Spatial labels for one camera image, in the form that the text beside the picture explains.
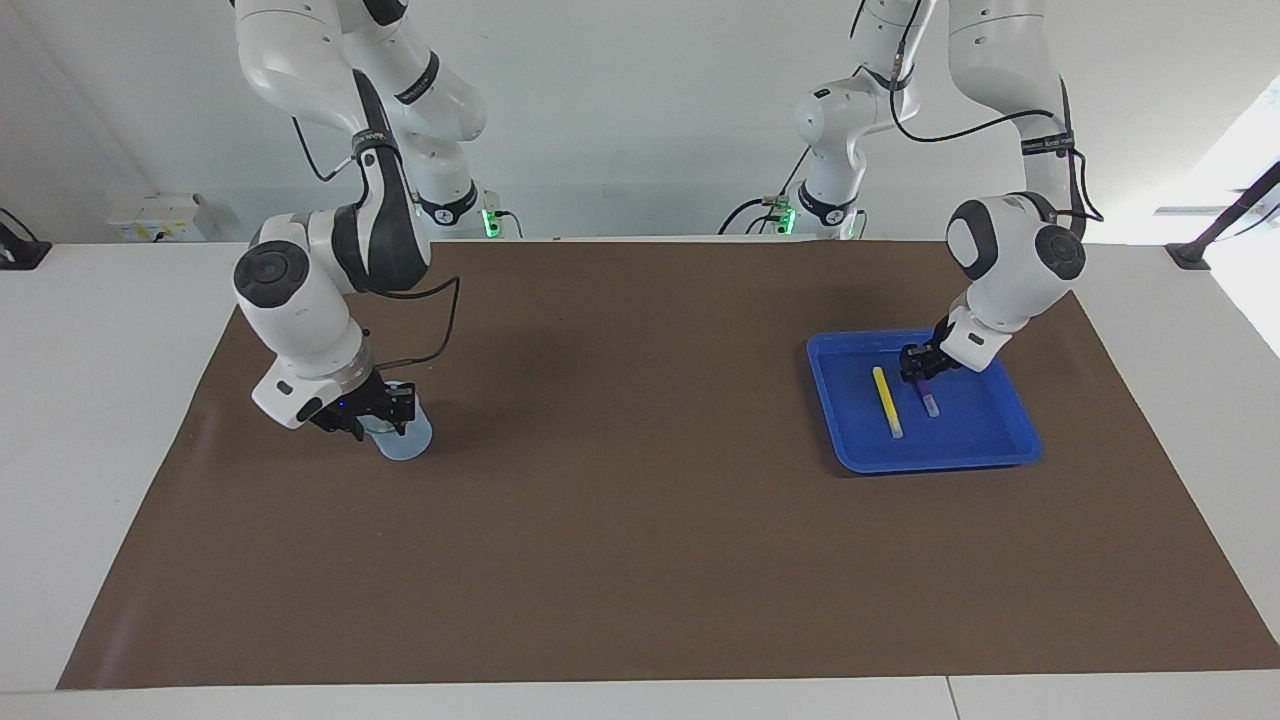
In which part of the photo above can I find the translucent plastic cup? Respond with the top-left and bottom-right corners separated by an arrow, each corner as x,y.
358,385 -> 434,462

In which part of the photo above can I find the yellow marker pen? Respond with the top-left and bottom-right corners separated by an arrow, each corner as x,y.
872,366 -> 905,439

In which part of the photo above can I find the blue plastic tray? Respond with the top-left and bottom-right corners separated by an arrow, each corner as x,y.
806,328 -> 1045,475

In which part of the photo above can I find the black stand with pole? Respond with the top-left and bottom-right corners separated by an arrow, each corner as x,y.
1165,160 -> 1280,271

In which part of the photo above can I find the brown table mat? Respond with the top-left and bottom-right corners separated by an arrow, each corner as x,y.
57,240 -> 1280,691

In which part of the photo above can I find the black table clamp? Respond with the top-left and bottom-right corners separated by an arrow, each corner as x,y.
0,207 -> 53,271

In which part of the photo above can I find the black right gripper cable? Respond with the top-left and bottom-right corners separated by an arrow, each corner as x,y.
290,115 -> 462,373

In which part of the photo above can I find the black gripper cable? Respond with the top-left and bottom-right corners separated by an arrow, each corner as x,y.
290,115 -> 462,373
850,0 -> 1106,223

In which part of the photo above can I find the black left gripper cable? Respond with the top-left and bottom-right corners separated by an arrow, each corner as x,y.
850,0 -> 1106,223

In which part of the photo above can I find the black left base cable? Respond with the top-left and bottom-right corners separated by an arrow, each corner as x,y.
718,150 -> 813,237

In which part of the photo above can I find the white wall socket box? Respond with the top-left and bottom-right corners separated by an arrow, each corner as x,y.
105,193 -> 216,243

